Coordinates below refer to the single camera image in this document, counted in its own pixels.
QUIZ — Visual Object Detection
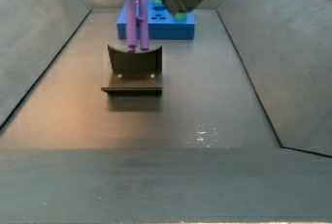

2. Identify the purple three prong object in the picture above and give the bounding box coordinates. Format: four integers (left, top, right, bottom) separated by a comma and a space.
125, 0, 149, 53

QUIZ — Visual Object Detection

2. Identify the black curved fixture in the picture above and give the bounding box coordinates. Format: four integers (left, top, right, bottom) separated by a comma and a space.
102, 47, 162, 94

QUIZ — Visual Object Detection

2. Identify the blue shape sorting board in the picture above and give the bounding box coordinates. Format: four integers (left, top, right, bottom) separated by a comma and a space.
115, 0, 197, 41

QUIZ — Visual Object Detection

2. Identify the short green hexagon peg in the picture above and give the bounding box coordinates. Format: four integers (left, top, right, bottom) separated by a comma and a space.
173, 13, 188, 20

